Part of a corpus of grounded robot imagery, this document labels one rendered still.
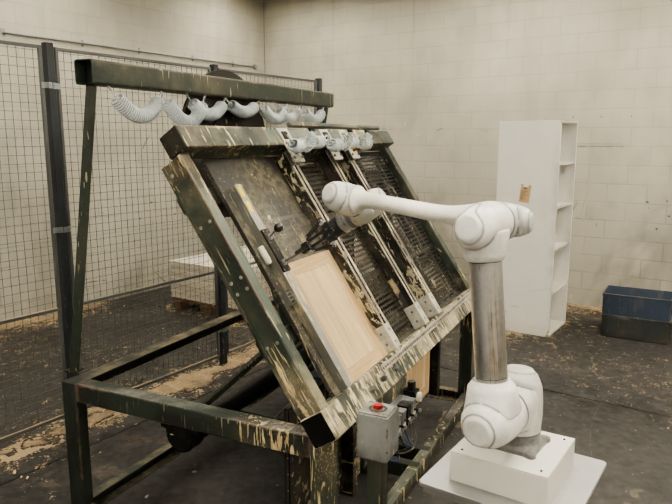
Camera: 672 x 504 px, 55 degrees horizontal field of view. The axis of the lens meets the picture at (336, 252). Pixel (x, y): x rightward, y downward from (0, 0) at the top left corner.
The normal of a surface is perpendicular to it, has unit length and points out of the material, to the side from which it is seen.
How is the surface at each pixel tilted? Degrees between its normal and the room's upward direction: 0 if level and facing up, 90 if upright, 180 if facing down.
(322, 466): 90
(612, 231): 90
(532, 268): 90
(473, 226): 84
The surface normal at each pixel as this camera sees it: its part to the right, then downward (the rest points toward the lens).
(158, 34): 0.83, 0.10
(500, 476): -0.56, 0.15
